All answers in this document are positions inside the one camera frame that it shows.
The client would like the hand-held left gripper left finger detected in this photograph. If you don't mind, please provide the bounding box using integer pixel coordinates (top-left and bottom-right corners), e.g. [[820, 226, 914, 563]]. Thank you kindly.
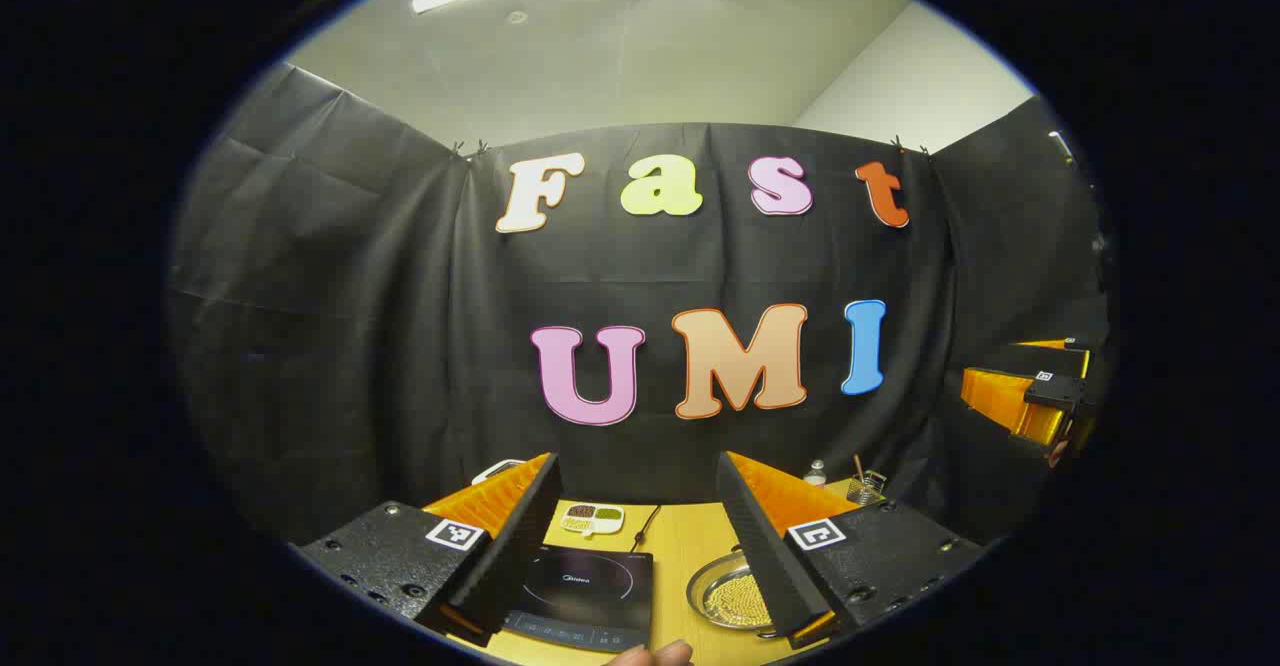
[[297, 452, 563, 649]]

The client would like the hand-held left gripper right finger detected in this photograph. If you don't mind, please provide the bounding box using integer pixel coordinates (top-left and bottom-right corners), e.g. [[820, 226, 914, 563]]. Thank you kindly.
[[716, 451, 986, 650]]

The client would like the steel pot with black handle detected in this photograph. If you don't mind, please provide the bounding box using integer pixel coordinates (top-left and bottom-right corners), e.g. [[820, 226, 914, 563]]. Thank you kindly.
[[686, 546, 791, 639]]

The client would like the black induction cooktop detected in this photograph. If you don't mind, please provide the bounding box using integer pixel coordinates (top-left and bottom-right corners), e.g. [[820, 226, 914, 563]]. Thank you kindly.
[[500, 544, 656, 654]]

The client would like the pile of yellow soybeans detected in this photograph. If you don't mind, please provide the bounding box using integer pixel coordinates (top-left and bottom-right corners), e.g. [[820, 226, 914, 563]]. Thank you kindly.
[[703, 564, 773, 629]]

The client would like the white divided dish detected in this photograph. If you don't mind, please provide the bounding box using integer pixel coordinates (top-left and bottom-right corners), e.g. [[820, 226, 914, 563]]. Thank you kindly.
[[560, 503, 626, 537]]

